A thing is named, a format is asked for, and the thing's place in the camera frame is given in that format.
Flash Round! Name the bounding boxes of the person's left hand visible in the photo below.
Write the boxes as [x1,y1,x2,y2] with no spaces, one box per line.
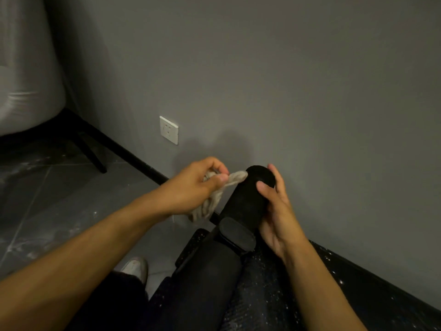
[155,157,230,218]

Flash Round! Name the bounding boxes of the person's right hand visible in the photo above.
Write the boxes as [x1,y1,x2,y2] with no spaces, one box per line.
[256,164,311,263]

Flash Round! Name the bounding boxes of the beige cleaning cloth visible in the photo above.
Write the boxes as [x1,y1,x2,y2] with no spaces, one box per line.
[188,170,249,223]

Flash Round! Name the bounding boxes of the black suede boot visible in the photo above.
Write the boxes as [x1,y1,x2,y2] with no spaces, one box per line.
[152,165,276,331]

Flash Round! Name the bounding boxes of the person's right forearm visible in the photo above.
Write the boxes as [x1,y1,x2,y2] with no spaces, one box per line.
[283,239,368,331]

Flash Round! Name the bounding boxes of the person's left forearm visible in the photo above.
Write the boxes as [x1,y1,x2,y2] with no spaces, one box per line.
[0,188,170,331]

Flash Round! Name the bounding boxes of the black baseboard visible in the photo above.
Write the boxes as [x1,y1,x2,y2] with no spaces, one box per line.
[64,108,222,226]

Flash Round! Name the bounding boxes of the black glittery seat cover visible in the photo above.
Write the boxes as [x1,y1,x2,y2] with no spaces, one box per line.
[174,228,441,331]

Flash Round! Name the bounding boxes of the grey shoe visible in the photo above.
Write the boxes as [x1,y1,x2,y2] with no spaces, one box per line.
[119,257,149,286]

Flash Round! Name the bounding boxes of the person's dark trouser leg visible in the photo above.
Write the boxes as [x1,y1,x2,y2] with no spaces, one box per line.
[65,270,150,331]

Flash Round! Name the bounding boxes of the plastic-wrapped chair with black legs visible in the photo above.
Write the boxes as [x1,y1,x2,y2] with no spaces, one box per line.
[0,0,108,175]

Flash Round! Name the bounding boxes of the white wall socket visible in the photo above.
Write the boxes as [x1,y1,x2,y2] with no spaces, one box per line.
[159,116,179,145]

